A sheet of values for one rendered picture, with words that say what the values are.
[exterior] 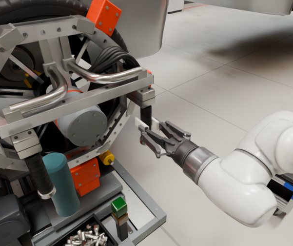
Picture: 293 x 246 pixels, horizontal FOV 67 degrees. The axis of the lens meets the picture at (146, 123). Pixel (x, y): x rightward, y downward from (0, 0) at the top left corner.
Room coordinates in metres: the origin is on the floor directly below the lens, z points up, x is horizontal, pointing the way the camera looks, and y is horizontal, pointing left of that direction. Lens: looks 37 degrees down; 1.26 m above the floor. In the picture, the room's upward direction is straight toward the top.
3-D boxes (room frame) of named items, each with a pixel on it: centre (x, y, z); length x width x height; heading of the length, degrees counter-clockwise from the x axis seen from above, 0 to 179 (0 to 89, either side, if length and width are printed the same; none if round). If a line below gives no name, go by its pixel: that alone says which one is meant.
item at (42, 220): (0.76, 0.43, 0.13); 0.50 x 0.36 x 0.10; 128
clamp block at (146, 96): (0.60, 0.02, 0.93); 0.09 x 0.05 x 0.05; 38
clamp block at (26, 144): (0.40, 0.29, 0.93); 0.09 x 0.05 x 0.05; 38
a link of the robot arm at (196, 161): (0.40, -0.14, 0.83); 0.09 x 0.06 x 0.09; 128
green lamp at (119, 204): (0.40, 0.08, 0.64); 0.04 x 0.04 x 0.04; 38
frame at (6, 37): (0.66, 0.28, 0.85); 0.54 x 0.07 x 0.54; 128
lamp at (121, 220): (0.40, 0.08, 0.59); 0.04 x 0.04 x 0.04; 38
